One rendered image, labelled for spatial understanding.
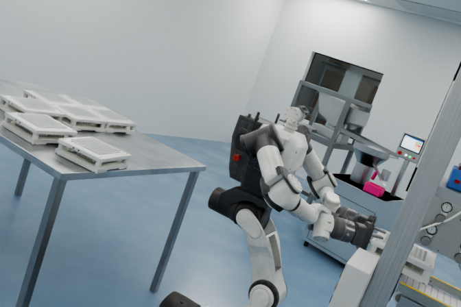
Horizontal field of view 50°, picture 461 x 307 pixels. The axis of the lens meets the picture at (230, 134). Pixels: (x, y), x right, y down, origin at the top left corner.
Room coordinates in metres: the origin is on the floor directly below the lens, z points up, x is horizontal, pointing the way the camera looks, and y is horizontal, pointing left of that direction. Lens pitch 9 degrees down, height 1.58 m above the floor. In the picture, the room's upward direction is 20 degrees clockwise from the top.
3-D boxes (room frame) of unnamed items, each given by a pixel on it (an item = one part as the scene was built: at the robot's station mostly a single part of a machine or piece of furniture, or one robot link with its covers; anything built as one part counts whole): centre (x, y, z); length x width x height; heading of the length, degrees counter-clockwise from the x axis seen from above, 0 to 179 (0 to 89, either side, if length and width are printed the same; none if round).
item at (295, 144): (2.23, -0.18, 1.18); 0.34 x 0.30 x 0.36; 157
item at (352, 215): (2.11, -0.65, 1.05); 0.12 x 0.10 x 0.13; 59
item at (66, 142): (2.25, 0.57, 0.93); 0.25 x 0.24 x 0.02; 161
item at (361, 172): (4.83, -1.40, 0.95); 0.49 x 0.36 x 0.38; 53
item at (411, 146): (4.74, -1.66, 1.07); 0.23 x 0.10 x 0.62; 53
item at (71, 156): (2.25, 0.57, 0.88); 0.24 x 0.24 x 0.02; 71
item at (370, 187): (4.51, -1.41, 0.80); 0.16 x 0.12 x 0.09; 53
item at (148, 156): (2.80, 0.99, 0.85); 1.50 x 1.10 x 0.04; 61
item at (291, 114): (2.20, -0.24, 1.38); 0.10 x 0.07 x 0.09; 157
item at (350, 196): (4.76, -1.41, 0.38); 0.63 x 0.57 x 0.76; 53
